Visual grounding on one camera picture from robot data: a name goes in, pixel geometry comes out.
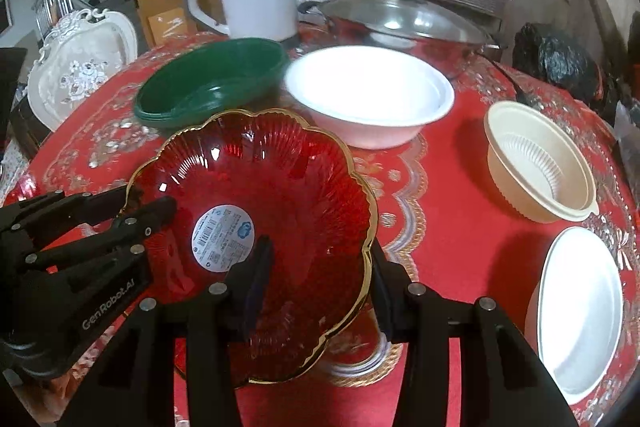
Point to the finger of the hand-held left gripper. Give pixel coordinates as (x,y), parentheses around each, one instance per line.
(60,212)
(145,219)

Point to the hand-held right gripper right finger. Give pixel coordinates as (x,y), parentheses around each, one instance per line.
(381,302)

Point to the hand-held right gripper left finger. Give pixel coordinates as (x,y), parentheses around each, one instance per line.
(260,277)

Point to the red glass plate gold rim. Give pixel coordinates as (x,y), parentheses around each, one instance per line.
(300,187)

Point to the green plastic bowl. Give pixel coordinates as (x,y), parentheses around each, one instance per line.
(225,62)

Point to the silver metal plate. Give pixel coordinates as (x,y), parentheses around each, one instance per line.
(580,307)

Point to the large white bowl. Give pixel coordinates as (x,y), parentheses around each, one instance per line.
(370,82)

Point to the red patterned tablecloth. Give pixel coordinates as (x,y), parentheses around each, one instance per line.
(450,207)

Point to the dark furniture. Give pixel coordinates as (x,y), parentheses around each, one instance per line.
(12,92)

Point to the white ornate chair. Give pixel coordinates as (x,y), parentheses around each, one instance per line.
(80,67)

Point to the cardboard box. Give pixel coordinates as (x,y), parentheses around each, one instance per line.
(167,27)

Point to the stair railing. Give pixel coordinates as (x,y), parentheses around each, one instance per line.
(50,7)

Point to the cream plastic bowl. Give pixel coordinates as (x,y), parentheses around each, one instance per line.
(525,127)

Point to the steel pan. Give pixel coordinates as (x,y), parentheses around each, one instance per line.
(425,52)

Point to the glass pan lid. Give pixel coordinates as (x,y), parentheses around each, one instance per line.
(400,14)

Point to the black plastic bag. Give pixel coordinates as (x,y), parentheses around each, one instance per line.
(555,57)

